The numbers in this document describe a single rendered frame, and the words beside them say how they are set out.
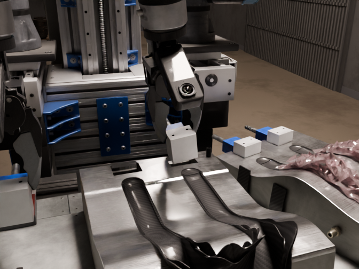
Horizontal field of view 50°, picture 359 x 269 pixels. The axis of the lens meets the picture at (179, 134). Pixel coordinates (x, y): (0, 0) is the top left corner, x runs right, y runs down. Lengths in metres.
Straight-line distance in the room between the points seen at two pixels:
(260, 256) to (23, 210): 0.32
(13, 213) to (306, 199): 0.46
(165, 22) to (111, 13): 0.58
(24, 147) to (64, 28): 0.75
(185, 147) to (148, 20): 0.24
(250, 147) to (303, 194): 0.19
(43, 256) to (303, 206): 0.44
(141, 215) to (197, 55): 0.61
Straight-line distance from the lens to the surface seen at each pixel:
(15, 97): 0.53
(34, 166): 0.57
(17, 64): 1.07
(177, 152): 0.72
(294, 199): 0.72
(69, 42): 1.27
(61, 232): 0.74
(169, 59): 0.63
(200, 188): 0.68
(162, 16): 0.62
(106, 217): 0.61
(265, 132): 0.96
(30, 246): 0.72
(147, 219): 0.60
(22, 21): 1.09
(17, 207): 0.58
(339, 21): 4.62
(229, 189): 0.67
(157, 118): 0.69
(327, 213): 0.69
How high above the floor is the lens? 1.22
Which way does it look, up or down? 23 degrees down
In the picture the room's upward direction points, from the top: straight up
